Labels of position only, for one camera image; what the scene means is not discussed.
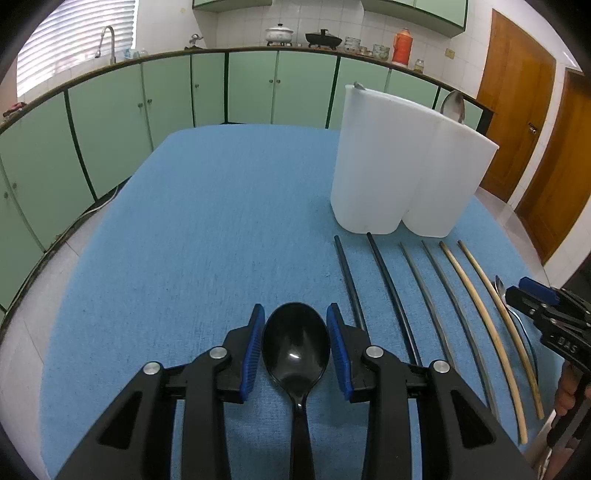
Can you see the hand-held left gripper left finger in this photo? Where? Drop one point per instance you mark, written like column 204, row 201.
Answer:
column 251, row 355

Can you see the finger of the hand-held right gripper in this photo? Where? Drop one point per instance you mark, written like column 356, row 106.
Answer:
column 526, row 304
column 540, row 291

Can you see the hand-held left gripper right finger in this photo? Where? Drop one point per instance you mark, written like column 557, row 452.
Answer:
column 337, row 355

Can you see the bamboo chopstick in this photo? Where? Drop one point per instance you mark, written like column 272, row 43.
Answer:
column 497, row 295
column 485, row 323

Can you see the black plastic spoon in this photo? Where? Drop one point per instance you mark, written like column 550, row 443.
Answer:
column 295, row 341

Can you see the grey metal chopstick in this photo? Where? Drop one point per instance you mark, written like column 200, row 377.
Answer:
column 455, row 300
column 427, row 295

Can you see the black chopstick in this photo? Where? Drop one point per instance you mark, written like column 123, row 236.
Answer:
column 392, row 286
column 347, row 277

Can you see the white plastic utensil holder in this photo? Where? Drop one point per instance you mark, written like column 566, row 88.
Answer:
column 383, row 161

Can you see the person's right hand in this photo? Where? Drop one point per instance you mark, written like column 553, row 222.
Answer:
column 567, row 390

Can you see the wooden door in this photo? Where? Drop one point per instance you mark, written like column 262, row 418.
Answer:
column 512, row 115
column 563, row 184

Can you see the blue tablecloth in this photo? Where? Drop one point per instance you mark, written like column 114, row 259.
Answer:
column 207, row 230

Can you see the steel spoon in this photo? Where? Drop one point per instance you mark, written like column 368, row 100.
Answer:
column 453, row 105

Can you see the glass jar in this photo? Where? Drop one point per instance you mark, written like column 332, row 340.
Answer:
column 418, row 66

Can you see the green base cabinets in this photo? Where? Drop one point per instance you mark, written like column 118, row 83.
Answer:
column 115, row 129

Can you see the red thermos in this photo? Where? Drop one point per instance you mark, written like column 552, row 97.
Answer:
column 401, row 48

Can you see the patterned container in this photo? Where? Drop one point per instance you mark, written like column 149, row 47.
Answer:
column 381, row 51

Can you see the black wok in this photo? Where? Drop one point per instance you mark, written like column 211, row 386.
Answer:
column 323, row 40

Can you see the small metal kettle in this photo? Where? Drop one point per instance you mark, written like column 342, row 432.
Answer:
column 195, row 41

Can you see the white cooking pot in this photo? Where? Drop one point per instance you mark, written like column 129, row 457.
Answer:
column 279, row 34

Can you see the small clear bottles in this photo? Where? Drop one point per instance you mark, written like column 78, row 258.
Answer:
column 136, row 54

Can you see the chrome faucet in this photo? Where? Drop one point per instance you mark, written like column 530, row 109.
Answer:
column 112, row 46

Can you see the pink cloth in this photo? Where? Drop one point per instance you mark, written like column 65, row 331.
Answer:
column 14, row 110

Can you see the white window blind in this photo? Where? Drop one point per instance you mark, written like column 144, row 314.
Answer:
column 60, row 46

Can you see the wall switch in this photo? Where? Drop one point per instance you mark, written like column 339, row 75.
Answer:
column 450, row 53

